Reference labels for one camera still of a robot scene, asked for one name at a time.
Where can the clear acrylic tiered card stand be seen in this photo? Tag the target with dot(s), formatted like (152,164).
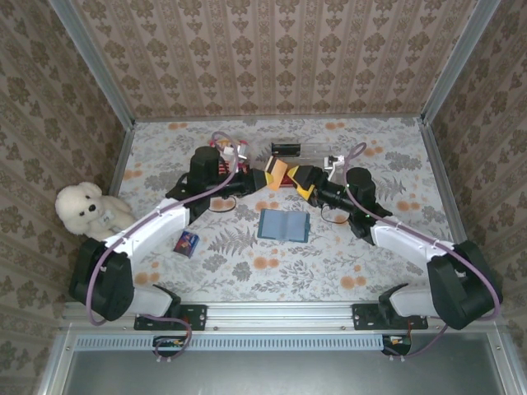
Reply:
(315,152)

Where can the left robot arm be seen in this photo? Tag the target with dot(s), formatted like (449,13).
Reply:
(152,228)

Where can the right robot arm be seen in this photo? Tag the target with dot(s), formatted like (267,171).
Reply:
(411,243)

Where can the red VIP card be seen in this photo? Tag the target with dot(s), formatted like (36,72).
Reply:
(292,169)

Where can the black card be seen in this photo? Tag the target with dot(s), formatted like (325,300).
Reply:
(286,149)

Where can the small blue card box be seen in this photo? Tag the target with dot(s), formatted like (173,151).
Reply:
(186,243)

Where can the pink plush doll with glasses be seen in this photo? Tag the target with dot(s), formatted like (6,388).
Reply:
(243,145)

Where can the white plush dog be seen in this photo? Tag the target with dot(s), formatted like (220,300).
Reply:
(82,205)

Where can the grey metal panel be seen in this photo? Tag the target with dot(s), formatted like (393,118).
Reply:
(267,374)

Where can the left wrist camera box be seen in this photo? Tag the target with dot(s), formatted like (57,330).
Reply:
(206,164)

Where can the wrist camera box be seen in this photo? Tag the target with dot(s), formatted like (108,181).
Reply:
(360,183)
(206,164)

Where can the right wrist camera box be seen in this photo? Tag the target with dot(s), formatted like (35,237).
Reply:
(360,183)

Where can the aluminium side rail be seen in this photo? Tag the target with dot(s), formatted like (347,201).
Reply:
(117,164)
(453,185)

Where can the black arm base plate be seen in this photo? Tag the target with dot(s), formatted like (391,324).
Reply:
(193,317)
(364,317)

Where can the aluminium mounting rail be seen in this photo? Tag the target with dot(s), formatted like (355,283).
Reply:
(280,317)

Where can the aluminium frame post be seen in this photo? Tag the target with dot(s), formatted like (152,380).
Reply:
(94,70)
(459,61)

